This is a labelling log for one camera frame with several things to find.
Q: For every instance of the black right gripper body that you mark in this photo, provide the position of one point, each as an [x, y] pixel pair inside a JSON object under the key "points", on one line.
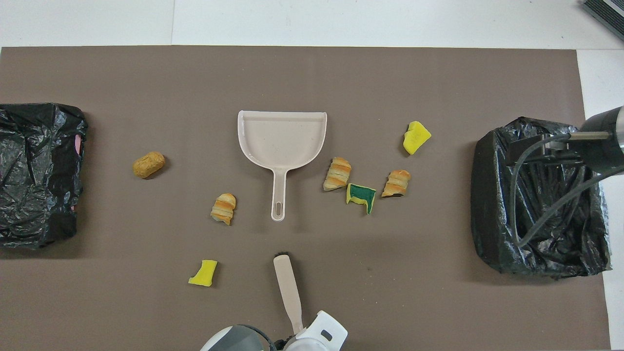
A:
{"points": [[541, 155]]}

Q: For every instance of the striped croissant piece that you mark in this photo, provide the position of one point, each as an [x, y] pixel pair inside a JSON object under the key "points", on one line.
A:
{"points": [[337, 174], [396, 183], [223, 207]]}

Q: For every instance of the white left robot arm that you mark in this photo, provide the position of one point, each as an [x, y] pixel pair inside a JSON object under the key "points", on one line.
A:
{"points": [[319, 326]]}

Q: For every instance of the black bag lined pink bin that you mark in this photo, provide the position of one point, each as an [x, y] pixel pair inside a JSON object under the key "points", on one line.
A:
{"points": [[44, 161]]}

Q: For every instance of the green and yellow sponge piece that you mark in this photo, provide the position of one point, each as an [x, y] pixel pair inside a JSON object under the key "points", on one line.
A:
{"points": [[360, 194]]}

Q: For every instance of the beige plastic dustpan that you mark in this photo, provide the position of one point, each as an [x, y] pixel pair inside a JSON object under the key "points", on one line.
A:
{"points": [[280, 141]]}

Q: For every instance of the dark grey ribbed device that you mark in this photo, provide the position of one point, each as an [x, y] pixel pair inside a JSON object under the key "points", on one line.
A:
{"points": [[609, 12]]}

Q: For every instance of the brown bread roll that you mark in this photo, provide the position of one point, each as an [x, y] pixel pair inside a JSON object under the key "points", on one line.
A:
{"points": [[148, 165]]}

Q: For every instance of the beige hand brush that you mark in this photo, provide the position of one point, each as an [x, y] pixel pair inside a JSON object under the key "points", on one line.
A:
{"points": [[287, 287]]}

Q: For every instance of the brown table mat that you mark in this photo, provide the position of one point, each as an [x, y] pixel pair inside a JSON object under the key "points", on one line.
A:
{"points": [[312, 78]]}

